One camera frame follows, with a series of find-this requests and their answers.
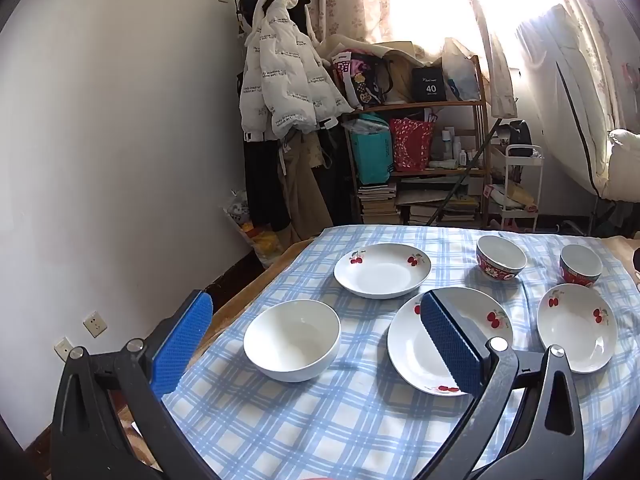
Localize red patterned bowl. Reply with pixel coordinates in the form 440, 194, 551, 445
475, 235, 528, 282
559, 244, 603, 288

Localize white plastic bag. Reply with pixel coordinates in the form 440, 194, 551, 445
442, 37, 482, 101

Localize clear bag with yellow items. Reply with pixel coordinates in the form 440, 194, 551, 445
225, 190, 286, 267

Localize printed tote bag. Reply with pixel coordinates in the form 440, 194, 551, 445
332, 50, 396, 108

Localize white utility cart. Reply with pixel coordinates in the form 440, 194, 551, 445
487, 145, 545, 233

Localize plain white bowl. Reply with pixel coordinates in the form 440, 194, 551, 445
243, 299, 342, 383

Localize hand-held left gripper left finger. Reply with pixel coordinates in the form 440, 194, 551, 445
50, 289, 221, 480

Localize wooden shelf unit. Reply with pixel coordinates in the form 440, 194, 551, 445
342, 55, 493, 228

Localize white hanging duvet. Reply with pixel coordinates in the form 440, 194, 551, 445
515, 5, 640, 201

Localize stack of books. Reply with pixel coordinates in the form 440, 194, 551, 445
357, 182, 401, 226

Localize white cherry print plate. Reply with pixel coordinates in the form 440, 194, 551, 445
536, 283, 618, 374
386, 287, 515, 397
333, 243, 432, 300

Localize tan fleece blanket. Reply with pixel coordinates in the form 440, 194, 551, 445
202, 237, 321, 356

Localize black trousers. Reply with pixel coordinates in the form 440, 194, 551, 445
243, 132, 292, 233

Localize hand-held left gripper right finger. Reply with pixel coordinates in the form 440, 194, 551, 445
415, 290, 586, 480

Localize black box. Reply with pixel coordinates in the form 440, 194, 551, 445
411, 66, 447, 103

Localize teal shopping bag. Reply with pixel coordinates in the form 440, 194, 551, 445
350, 115, 393, 186

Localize beige trousers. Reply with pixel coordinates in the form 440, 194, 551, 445
277, 132, 335, 243

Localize red patterned bag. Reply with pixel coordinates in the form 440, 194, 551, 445
390, 119, 435, 172

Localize group of white bottles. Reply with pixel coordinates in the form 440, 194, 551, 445
442, 130, 481, 168

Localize dark green pole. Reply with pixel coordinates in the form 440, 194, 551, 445
425, 135, 496, 226

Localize blue plaid tablecloth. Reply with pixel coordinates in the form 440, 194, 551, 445
162, 225, 640, 480

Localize white printed puffer jacket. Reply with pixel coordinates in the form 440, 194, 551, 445
239, 0, 353, 141

